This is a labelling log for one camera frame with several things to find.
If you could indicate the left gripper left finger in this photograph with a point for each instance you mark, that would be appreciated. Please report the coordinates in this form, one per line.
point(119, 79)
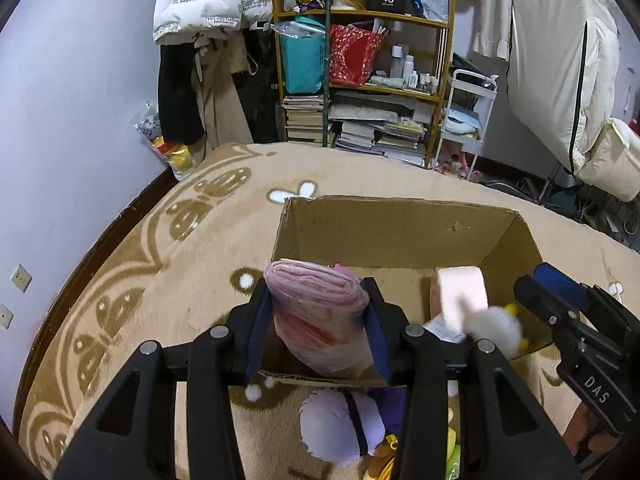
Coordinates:
point(130, 431)

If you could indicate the green tissue pack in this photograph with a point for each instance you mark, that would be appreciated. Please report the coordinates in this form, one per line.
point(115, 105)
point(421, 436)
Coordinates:
point(453, 456)

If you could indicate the white yellow duck plush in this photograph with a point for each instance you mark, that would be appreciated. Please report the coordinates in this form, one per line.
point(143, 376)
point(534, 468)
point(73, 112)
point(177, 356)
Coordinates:
point(501, 326)

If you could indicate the white pink soft pad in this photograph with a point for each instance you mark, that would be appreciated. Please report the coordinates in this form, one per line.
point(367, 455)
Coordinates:
point(456, 293)

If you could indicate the lavender purple plush doll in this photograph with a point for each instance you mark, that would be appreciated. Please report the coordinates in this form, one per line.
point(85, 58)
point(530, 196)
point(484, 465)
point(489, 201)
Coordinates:
point(341, 425)

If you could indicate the pink towel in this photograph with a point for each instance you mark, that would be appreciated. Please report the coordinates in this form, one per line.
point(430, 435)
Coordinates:
point(318, 315)

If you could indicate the yellow round plush toy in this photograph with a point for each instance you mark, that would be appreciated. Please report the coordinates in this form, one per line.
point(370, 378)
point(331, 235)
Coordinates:
point(382, 460)

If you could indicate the beige patterned carpet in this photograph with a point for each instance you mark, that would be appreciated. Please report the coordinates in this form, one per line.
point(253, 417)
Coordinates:
point(201, 250)

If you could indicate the plastic bag of snacks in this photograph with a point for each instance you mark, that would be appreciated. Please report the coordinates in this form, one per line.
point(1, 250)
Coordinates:
point(174, 154)

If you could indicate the white utility cart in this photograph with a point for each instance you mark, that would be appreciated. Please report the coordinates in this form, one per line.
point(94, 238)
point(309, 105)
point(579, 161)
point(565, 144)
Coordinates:
point(465, 120)

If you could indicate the cream hanging garment cover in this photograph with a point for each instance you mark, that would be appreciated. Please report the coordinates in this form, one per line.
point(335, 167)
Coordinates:
point(561, 85)

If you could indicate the stack of books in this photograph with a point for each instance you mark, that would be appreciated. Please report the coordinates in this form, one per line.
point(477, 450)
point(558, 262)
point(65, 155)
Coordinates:
point(303, 118)

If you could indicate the wooden bookshelf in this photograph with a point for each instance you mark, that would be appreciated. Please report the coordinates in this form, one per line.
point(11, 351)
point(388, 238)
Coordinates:
point(441, 60)

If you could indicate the red gift bag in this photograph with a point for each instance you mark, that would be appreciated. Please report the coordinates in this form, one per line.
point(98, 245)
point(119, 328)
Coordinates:
point(353, 53)

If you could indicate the teal gift bag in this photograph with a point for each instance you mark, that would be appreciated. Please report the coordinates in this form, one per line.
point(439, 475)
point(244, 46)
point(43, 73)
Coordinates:
point(302, 48)

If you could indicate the white wall socket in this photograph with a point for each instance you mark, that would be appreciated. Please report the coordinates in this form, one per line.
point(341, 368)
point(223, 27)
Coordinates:
point(21, 278)
point(6, 317)

